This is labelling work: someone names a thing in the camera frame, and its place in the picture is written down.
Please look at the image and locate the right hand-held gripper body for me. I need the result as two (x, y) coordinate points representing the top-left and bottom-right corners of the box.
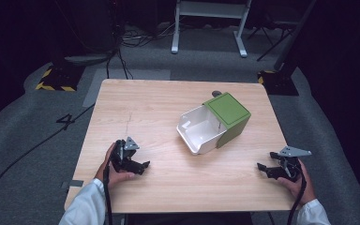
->
(277, 145), (313, 183)

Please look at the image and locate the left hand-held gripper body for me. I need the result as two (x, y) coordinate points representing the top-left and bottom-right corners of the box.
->
(110, 136), (141, 173)

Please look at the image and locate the person's left hand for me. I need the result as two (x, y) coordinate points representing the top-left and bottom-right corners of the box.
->
(94, 142), (136, 190)

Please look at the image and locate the person's right hand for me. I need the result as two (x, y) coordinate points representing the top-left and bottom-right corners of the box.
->
(277, 158), (317, 207)

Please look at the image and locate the white plastic drawer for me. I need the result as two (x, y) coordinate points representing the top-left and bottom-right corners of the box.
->
(175, 104), (229, 156)

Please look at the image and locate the black yellow striped stand base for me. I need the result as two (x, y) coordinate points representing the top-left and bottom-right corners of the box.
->
(35, 63), (86, 93)
(257, 68), (300, 97)

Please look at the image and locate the black folding tripod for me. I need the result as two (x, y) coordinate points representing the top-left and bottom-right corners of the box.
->
(247, 20), (296, 63)

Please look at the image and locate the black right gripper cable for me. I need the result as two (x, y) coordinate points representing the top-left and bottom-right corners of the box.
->
(286, 167), (308, 225)

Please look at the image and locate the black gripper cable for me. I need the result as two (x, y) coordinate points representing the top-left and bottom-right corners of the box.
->
(286, 167), (308, 225)
(102, 163), (113, 225)

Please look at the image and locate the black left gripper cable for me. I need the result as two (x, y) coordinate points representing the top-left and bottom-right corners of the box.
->
(102, 163), (113, 225)

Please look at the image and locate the long black floor cable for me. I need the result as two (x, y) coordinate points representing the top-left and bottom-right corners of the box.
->
(0, 103), (96, 215)

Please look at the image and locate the grey metal stand post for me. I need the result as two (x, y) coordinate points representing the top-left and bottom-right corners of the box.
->
(273, 0), (319, 72)

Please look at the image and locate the bundle of floor cables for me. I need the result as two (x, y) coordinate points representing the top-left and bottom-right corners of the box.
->
(120, 22), (176, 49)

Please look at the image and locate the white metal desk frame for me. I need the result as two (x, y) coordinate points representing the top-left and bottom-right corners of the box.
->
(171, 0), (253, 59)

